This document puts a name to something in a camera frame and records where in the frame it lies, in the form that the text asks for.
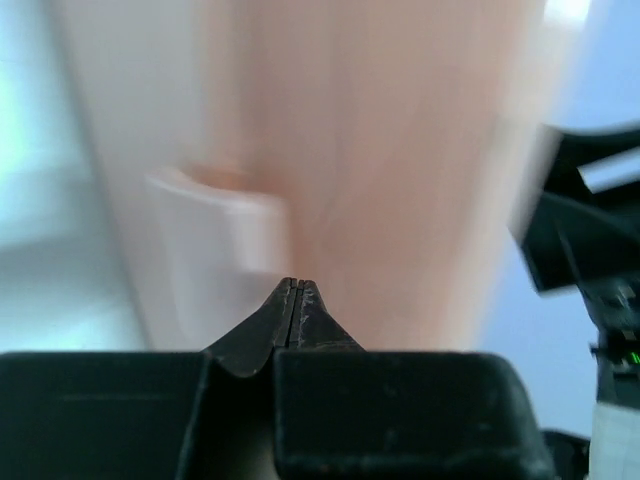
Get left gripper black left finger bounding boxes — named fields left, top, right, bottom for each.
left=1, top=278, right=298, bottom=479

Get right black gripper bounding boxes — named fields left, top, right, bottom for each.
left=519, top=124, right=639, bottom=400

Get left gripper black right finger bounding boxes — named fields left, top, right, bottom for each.
left=273, top=279, right=555, bottom=479

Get pink plastic toolbox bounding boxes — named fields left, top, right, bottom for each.
left=52, top=1, right=591, bottom=350

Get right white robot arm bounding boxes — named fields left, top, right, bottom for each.
left=519, top=124, right=639, bottom=479

